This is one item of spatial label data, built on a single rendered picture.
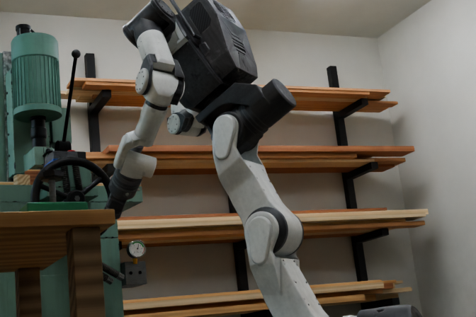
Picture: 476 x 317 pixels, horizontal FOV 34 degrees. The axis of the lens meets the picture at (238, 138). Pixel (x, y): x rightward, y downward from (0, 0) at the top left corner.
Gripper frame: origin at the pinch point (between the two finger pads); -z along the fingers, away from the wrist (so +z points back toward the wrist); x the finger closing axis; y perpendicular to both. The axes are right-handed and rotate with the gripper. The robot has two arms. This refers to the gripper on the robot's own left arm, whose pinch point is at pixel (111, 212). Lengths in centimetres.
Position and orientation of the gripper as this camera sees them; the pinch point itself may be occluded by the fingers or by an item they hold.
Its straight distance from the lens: 256.3
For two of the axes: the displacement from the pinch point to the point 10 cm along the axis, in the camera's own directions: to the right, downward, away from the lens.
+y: -9.1, -3.8, -1.4
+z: 3.9, -7.2, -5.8
